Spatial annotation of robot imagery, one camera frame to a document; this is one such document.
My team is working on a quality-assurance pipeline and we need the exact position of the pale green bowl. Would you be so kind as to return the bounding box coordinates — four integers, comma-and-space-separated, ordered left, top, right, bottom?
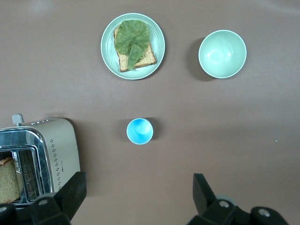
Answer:
198, 30, 248, 79

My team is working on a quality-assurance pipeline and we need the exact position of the beige and chrome toaster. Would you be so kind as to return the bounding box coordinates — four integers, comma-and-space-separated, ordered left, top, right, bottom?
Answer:
0, 113, 82, 207

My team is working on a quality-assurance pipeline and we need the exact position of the green lettuce leaf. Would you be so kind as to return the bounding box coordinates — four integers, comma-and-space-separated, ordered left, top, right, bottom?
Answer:
114, 20, 150, 70

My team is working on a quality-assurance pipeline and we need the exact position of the blue plastic cup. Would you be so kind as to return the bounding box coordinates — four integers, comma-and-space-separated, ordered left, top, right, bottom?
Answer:
126, 118, 154, 145

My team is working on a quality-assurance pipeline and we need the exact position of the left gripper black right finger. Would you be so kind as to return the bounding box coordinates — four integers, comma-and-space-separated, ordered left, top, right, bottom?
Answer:
187, 173, 253, 225

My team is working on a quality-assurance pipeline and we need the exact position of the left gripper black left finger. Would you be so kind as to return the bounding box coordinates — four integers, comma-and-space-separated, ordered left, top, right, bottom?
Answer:
30, 171, 87, 225

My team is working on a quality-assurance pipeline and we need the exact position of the bread slice in toaster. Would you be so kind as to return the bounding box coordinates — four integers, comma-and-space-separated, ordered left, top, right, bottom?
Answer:
0, 157, 21, 204

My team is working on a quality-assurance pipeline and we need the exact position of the brown toast slice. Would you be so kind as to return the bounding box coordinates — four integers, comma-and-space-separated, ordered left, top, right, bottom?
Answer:
113, 24, 157, 73

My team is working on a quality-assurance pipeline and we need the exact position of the pale green plate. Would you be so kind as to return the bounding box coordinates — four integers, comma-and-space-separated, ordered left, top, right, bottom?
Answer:
100, 13, 166, 80

